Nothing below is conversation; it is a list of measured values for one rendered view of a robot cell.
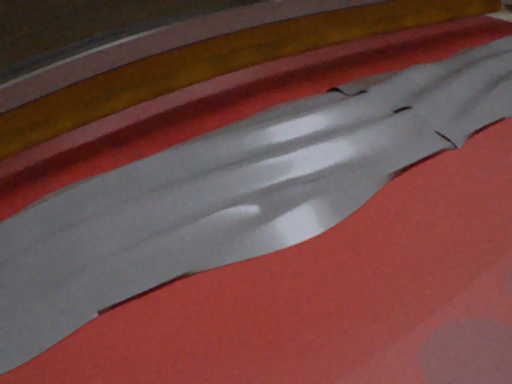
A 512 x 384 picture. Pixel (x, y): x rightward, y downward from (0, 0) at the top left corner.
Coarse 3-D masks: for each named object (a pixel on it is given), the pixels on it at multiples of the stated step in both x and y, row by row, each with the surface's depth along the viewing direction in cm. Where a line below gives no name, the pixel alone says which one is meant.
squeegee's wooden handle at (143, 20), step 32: (0, 0) 16; (32, 0) 17; (64, 0) 18; (96, 0) 18; (128, 0) 19; (160, 0) 20; (192, 0) 20; (224, 0) 21; (0, 32) 17; (32, 32) 17; (64, 32) 18; (96, 32) 19; (0, 64) 17; (32, 64) 18
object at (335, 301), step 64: (128, 128) 22; (192, 128) 21; (0, 192) 18; (384, 192) 15; (448, 192) 15; (256, 256) 13; (320, 256) 13; (384, 256) 13; (448, 256) 12; (128, 320) 12; (192, 320) 11; (256, 320) 11; (320, 320) 11; (384, 320) 11
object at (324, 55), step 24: (432, 24) 32; (456, 24) 32; (480, 24) 32; (504, 24) 32; (336, 48) 28; (360, 48) 28; (384, 48) 27; (408, 48) 27; (432, 48) 27; (456, 48) 27; (264, 72) 25; (288, 72) 25; (312, 72) 25; (336, 72) 24; (360, 72) 24; (384, 72) 24; (504, 120) 18; (480, 144) 17; (504, 144) 17; (504, 168) 15
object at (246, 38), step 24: (408, 0) 28; (432, 0) 29; (456, 0) 30; (480, 0) 32; (288, 24) 24; (312, 24) 25; (336, 24) 26; (192, 48) 22; (216, 48) 23; (120, 72) 21; (144, 72) 22; (48, 96) 20; (72, 96) 20; (96, 96) 21; (0, 120) 19; (24, 120) 19
